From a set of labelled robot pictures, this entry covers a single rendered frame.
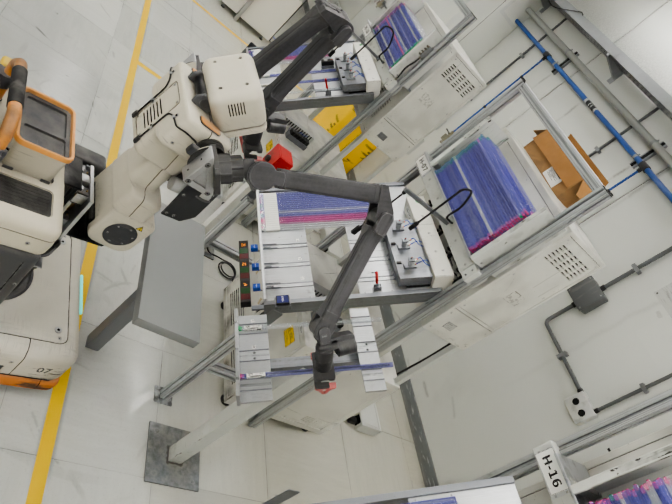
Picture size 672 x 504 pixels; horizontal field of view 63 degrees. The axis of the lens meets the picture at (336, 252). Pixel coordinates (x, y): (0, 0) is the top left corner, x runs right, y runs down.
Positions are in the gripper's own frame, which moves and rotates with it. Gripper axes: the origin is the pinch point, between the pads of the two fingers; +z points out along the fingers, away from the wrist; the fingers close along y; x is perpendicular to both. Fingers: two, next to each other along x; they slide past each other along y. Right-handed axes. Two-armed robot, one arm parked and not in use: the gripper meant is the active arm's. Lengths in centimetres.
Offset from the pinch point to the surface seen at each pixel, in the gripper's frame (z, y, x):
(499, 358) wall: 137, 81, -131
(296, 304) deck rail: 8.4, 38.4, 4.8
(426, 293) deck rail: 8, 38, -47
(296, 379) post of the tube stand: 10.8, 7.4, 7.7
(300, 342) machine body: 39, 41, 3
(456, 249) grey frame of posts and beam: -5, 50, -60
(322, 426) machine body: 112, 37, -9
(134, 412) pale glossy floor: 54, 24, 73
